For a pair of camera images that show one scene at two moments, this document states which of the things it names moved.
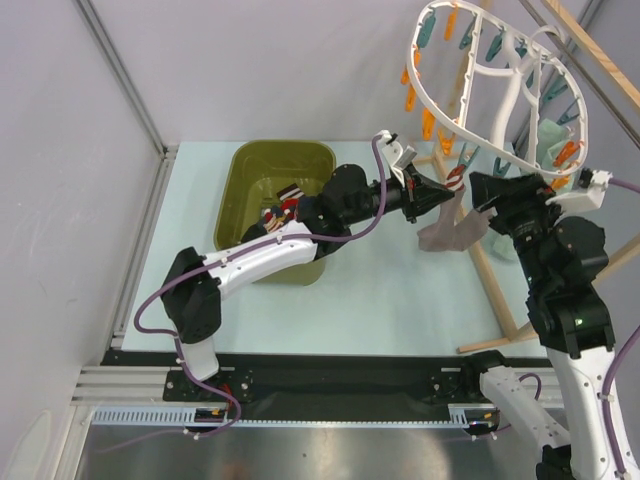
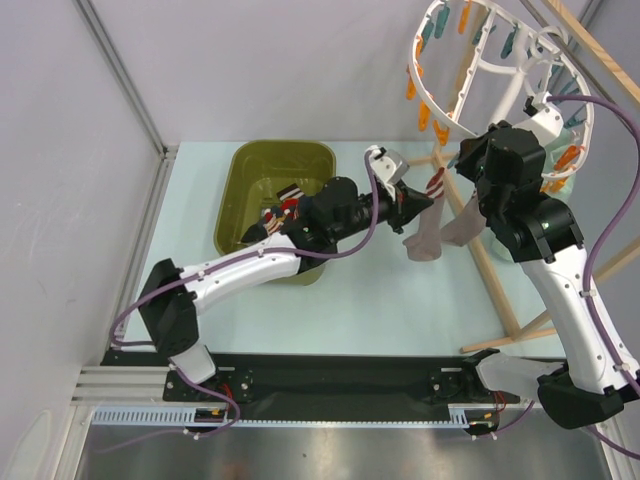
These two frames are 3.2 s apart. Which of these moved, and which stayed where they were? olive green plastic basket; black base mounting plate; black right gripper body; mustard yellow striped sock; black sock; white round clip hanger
Moved: white round clip hanger; black right gripper body
Stayed: black sock; mustard yellow striped sock; black base mounting plate; olive green plastic basket
